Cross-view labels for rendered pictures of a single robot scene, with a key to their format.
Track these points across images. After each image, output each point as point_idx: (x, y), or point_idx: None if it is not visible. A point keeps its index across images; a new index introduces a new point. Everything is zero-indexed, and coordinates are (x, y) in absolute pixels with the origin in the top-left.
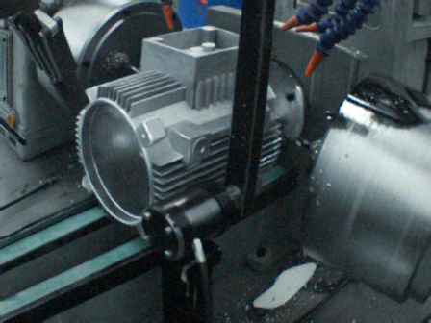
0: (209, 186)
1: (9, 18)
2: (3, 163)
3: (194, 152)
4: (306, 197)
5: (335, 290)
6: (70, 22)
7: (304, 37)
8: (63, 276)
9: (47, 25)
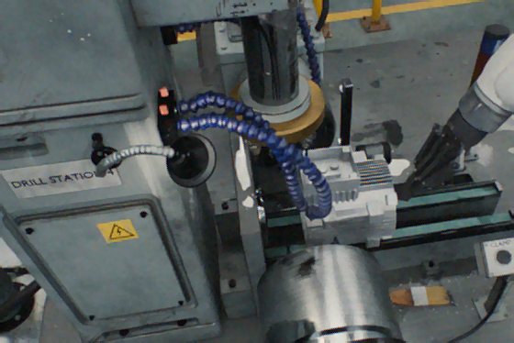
0: (364, 147)
1: (465, 165)
2: None
3: None
4: (336, 127)
5: (283, 191)
6: (377, 289)
7: (251, 159)
8: (425, 202)
9: (442, 125)
